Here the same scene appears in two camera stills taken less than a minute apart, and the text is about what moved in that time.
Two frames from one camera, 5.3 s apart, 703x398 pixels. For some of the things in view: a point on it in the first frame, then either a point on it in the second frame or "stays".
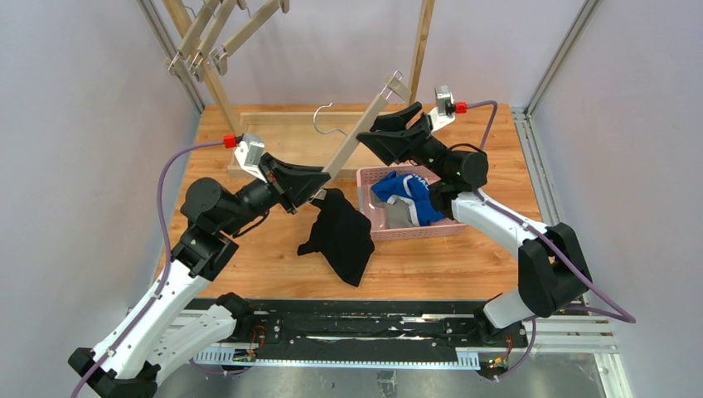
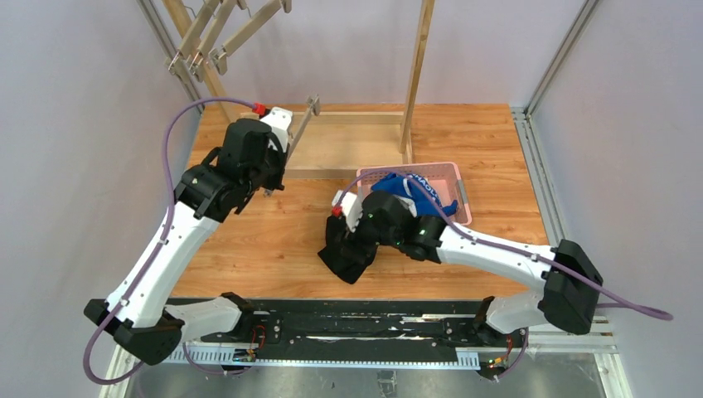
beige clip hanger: x=196 y=66 stays
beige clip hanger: x=395 y=84 → x=313 y=108
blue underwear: x=414 y=191 stays
